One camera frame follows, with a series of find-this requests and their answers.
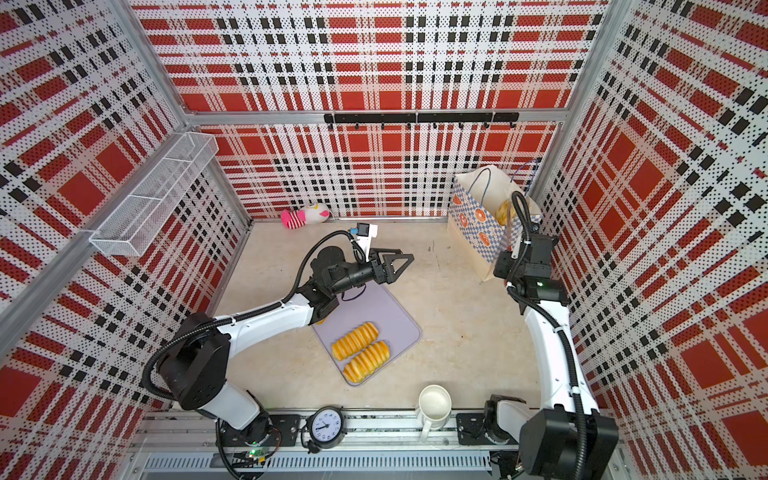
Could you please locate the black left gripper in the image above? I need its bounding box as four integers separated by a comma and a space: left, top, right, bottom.
331, 247, 414, 295

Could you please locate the ridged fake bread roll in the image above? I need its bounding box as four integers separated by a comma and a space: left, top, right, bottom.
331, 322, 379, 362
342, 341, 390, 384

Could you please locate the ring shaped fake bread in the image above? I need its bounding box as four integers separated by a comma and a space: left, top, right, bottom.
494, 199, 514, 226

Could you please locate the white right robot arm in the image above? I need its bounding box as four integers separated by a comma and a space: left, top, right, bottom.
484, 192, 619, 479

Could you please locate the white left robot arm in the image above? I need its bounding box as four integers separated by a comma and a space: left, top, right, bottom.
141, 224, 414, 431

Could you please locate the blue checkered paper bag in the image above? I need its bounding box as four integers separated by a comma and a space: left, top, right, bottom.
448, 165, 522, 282

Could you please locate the lilac plastic tray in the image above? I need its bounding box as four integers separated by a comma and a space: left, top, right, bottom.
313, 281, 421, 386

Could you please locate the pink white plush toy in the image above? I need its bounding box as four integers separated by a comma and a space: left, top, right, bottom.
280, 203, 331, 230

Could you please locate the white mug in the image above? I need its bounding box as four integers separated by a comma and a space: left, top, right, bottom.
416, 385, 453, 442

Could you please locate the black round clock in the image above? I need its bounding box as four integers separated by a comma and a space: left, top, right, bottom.
302, 406, 347, 454

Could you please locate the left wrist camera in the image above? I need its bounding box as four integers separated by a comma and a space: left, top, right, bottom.
350, 222, 378, 259

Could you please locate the black hook rail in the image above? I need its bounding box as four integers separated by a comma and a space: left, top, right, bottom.
323, 112, 520, 128

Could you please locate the white wire mesh basket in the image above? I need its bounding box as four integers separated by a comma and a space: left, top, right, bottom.
90, 132, 218, 257

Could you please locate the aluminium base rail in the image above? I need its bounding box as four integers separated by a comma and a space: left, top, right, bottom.
118, 408, 525, 479

